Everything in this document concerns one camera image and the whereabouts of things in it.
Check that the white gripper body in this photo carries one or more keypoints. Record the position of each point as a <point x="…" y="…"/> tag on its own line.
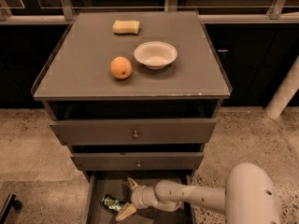
<point x="140" y="197"/>

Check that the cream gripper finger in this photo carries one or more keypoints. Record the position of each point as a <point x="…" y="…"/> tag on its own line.
<point x="126" y="211"/>
<point x="132" y="184"/>

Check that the green soda can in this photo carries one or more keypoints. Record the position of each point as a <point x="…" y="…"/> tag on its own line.
<point x="112" y="204"/>

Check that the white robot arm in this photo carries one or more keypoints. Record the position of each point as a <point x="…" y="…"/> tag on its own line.
<point x="249" y="197"/>

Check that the grey bottom drawer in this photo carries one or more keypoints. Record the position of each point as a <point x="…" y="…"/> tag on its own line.
<point x="115" y="184"/>

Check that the grey drawer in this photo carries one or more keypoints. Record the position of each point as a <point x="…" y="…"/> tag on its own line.
<point x="133" y="131"/>
<point x="137" y="161"/>
<point x="115" y="184"/>

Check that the grey middle drawer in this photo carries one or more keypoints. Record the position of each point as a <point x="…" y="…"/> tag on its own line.
<point x="137" y="161"/>

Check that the grey top drawer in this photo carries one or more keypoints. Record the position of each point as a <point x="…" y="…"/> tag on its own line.
<point x="133" y="131"/>

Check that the grey drawer cabinet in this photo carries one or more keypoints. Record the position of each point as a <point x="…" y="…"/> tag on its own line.
<point x="77" y="83"/>

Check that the orange fruit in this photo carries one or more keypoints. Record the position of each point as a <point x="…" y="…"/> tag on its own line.
<point x="120" y="68"/>

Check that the black chair base caster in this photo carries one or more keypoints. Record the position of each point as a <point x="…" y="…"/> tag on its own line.
<point x="10" y="202"/>

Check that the white bowl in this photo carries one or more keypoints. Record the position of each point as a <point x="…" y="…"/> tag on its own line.
<point x="155" y="55"/>

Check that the yellow sponge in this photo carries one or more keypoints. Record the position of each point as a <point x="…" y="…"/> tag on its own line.
<point x="126" y="27"/>

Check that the white diagonal pole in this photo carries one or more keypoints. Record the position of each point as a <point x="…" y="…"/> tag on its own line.
<point x="286" y="90"/>

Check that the metal window railing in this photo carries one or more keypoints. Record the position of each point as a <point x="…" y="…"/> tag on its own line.
<point x="208" y="11"/>

